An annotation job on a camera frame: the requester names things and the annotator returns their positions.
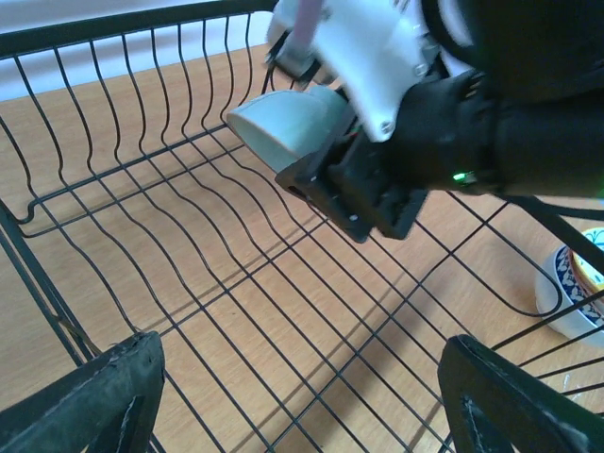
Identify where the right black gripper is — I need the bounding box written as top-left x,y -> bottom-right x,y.
276,72 -> 603,243

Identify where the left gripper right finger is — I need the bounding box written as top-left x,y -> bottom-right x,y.
438,335 -> 603,452

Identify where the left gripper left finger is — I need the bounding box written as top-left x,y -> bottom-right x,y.
1,332 -> 165,452

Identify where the black wire dish rack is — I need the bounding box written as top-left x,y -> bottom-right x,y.
1,1 -> 603,452

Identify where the celadon green bowl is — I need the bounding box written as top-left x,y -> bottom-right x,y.
226,86 -> 347,173

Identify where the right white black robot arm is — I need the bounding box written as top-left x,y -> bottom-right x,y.
267,1 -> 603,243

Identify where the white blue patterned bowl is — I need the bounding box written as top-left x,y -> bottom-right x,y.
534,245 -> 603,348

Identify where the yellow patterned bowl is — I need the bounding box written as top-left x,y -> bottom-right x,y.
568,249 -> 603,294

